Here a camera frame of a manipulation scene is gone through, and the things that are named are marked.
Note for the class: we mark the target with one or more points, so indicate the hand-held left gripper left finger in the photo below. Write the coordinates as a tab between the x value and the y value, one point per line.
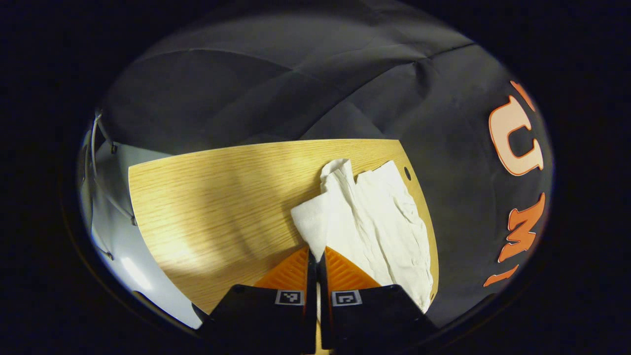
266	320

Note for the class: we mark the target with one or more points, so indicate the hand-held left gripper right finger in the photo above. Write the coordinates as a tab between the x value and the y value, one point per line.
369	318

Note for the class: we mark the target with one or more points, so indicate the white jeans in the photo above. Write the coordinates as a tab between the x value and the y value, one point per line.
374	222

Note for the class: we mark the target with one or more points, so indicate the black backdrop cloth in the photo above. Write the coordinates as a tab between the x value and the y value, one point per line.
296	88

